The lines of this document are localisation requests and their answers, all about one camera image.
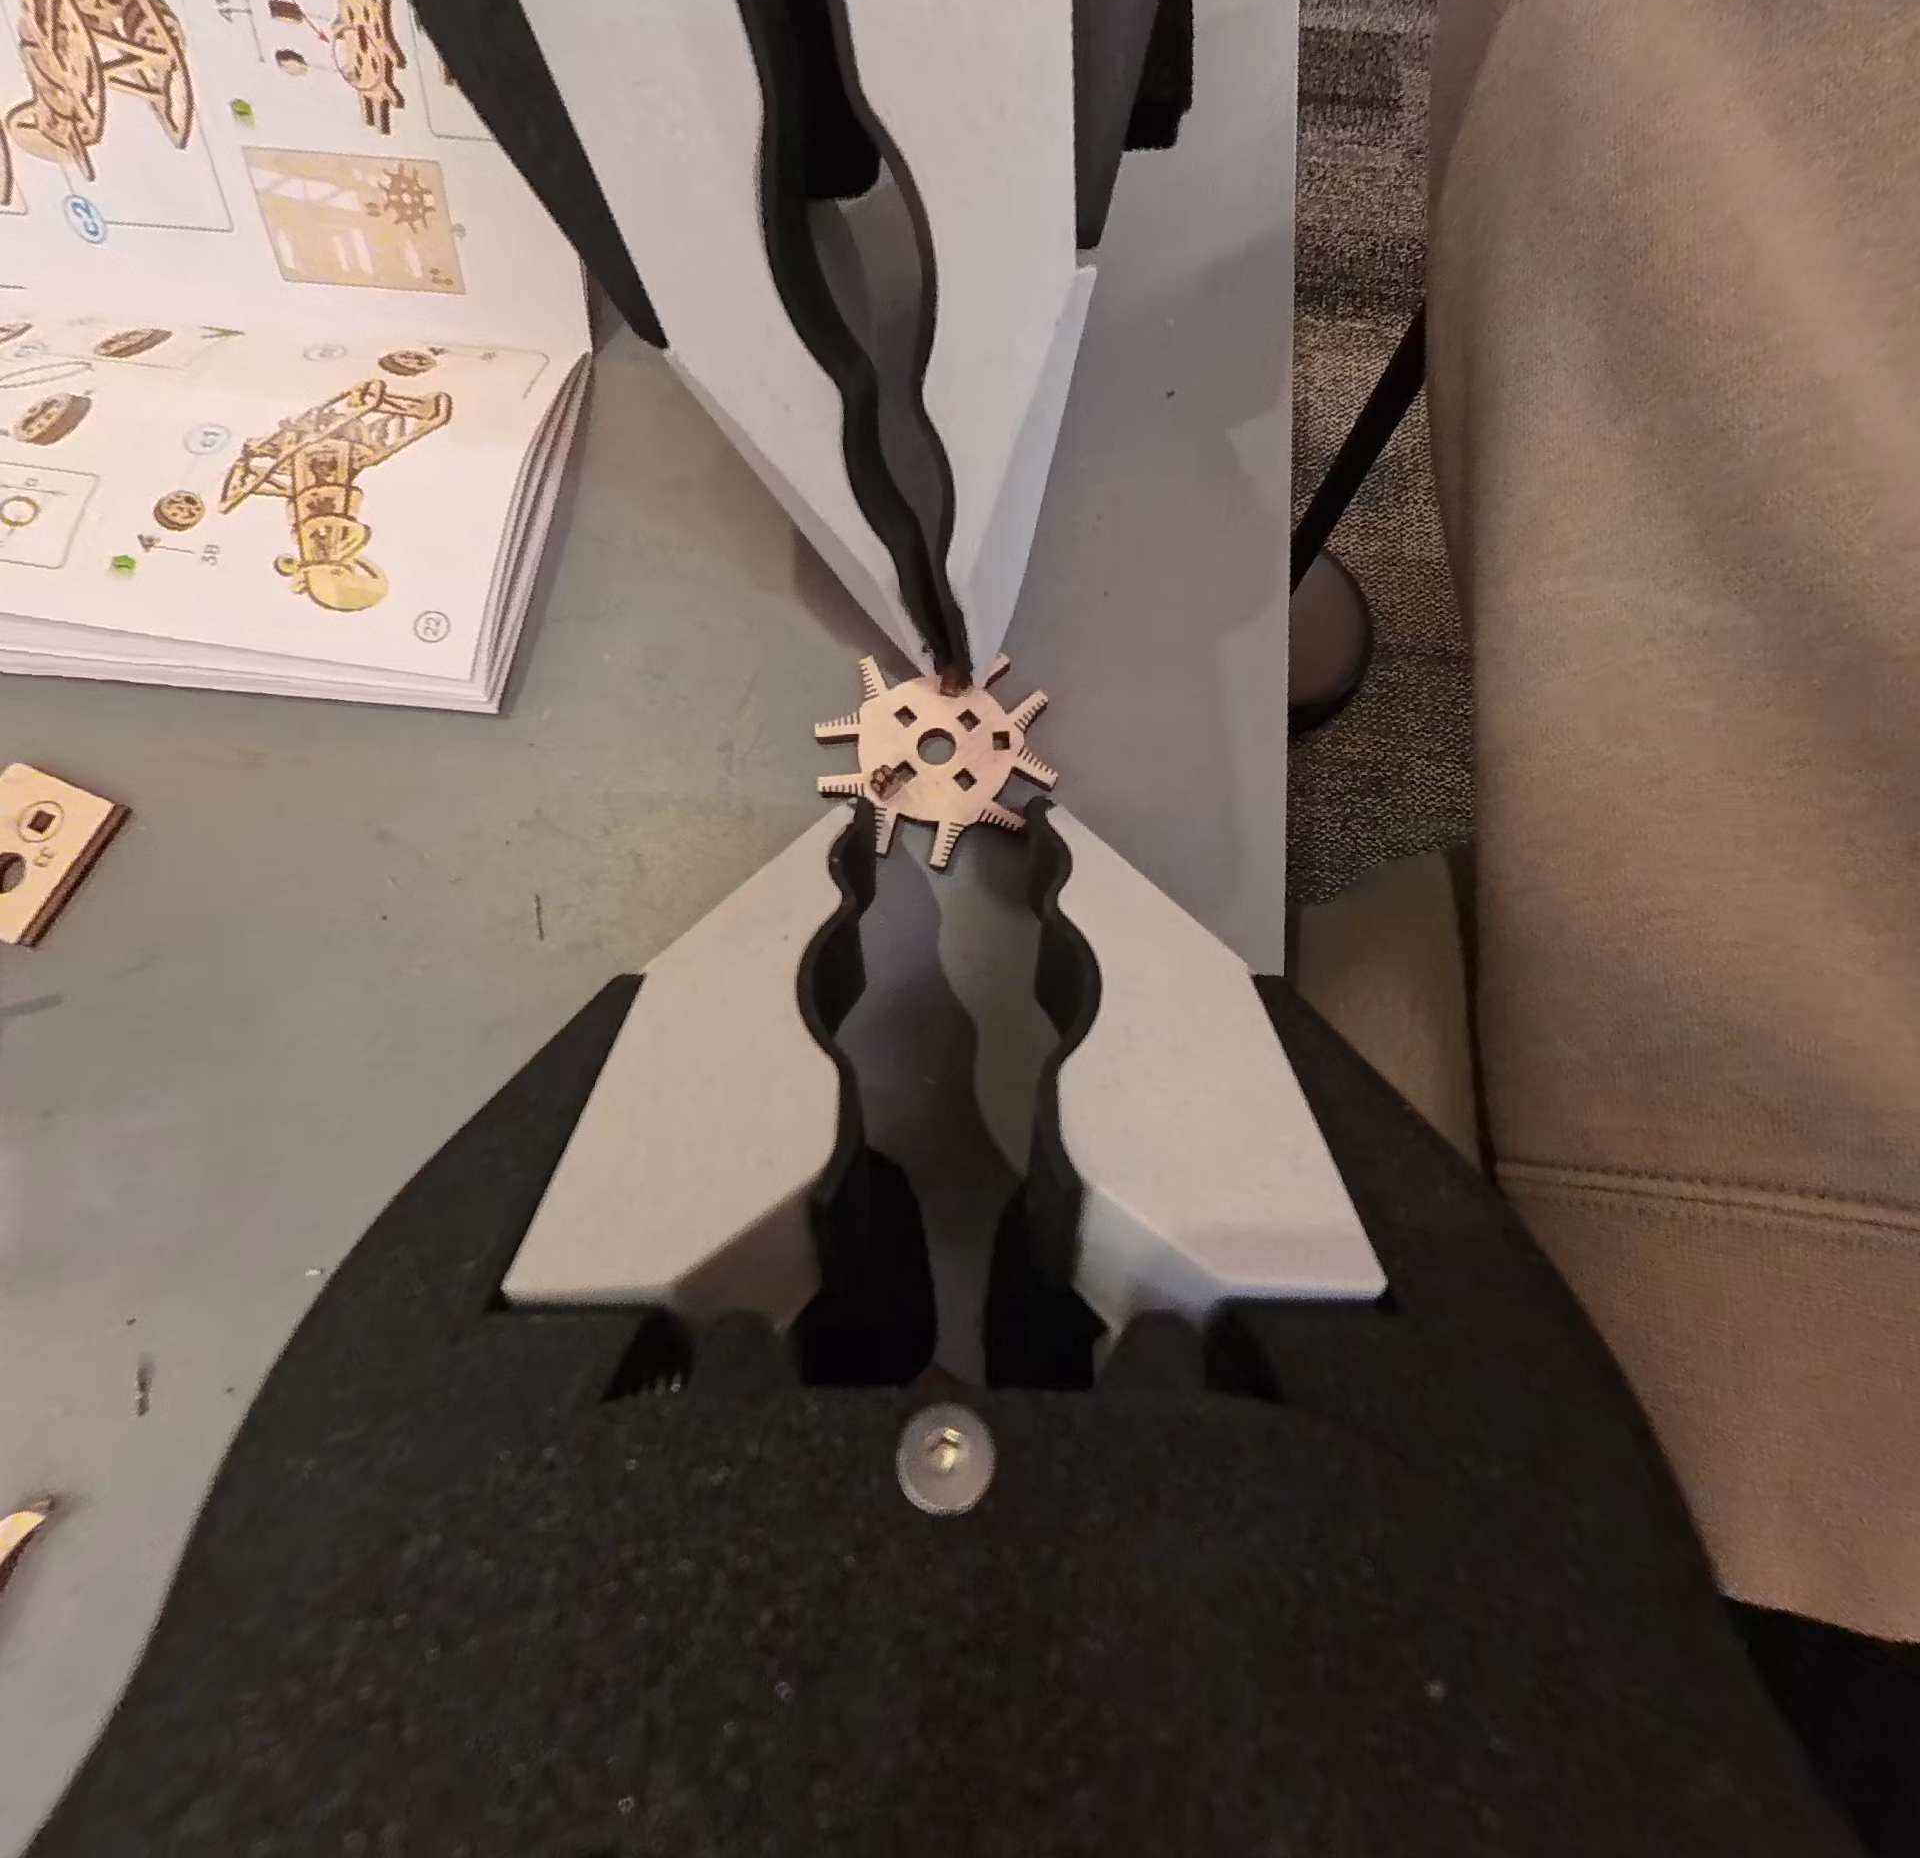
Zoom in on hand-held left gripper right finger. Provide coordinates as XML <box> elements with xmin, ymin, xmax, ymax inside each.
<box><xmin>982</xmin><ymin>801</ymin><xmax>1383</xmax><ymax>1375</ymax></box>

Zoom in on black metal leg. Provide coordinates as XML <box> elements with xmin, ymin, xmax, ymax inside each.
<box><xmin>1297</xmin><ymin>304</ymin><xmax>1427</xmax><ymax>588</ymax></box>

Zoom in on wooden gear piece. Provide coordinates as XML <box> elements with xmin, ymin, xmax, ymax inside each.
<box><xmin>808</xmin><ymin>649</ymin><xmax>1061</xmax><ymax>872</ymax></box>

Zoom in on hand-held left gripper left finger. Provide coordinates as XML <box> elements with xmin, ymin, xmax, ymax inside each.
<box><xmin>498</xmin><ymin>801</ymin><xmax>928</xmax><ymax>1375</ymax></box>

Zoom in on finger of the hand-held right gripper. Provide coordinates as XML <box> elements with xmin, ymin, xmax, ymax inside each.
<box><xmin>493</xmin><ymin>0</ymin><xmax>970</xmax><ymax>668</ymax></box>
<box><xmin>808</xmin><ymin>0</ymin><xmax>1196</xmax><ymax>668</ymax></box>

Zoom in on dark pants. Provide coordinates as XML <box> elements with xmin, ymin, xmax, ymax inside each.
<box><xmin>1729</xmin><ymin>1589</ymin><xmax>1920</xmax><ymax>1858</ymax></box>

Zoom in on flat wooden piece square hole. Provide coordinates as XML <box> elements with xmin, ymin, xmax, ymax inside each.
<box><xmin>0</xmin><ymin>765</ymin><xmax>132</xmax><ymax>950</ymax></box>

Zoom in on open instruction booklet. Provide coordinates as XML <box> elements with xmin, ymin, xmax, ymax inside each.
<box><xmin>0</xmin><ymin>0</ymin><xmax>593</xmax><ymax>714</ymax></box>

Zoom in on grey shoe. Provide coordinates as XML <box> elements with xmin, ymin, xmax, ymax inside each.
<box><xmin>1287</xmin><ymin>548</ymin><xmax>1382</xmax><ymax>735</ymax></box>

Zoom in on grey desk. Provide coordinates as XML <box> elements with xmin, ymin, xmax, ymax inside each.
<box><xmin>0</xmin><ymin>0</ymin><xmax>1301</xmax><ymax>1858</ymax></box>

